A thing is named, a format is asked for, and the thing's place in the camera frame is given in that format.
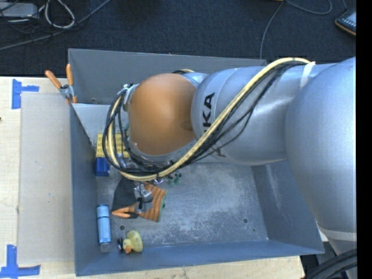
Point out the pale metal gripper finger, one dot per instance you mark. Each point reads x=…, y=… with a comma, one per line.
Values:
x=139, y=189
x=147, y=201

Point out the yellow toy brick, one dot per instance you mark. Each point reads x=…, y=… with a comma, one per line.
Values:
x=101, y=144

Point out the orange checked green-edged sponge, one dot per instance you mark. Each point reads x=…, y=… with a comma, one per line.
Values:
x=157, y=205

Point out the small black object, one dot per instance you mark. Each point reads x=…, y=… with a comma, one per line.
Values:
x=119, y=244

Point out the blue toy brick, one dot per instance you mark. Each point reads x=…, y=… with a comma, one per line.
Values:
x=101, y=166

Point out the grey metal bin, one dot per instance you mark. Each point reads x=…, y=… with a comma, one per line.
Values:
x=209, y=202

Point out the pale flat board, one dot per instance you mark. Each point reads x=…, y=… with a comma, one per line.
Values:
x=43, y=179

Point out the black and orange toy animal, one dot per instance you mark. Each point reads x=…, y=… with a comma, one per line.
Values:
x=124, y=195

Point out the yellow rubber duck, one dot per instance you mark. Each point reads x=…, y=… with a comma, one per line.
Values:
x=134, y=241

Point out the silver blue cylinder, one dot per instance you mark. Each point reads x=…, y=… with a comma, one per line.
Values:
x=103, y=225

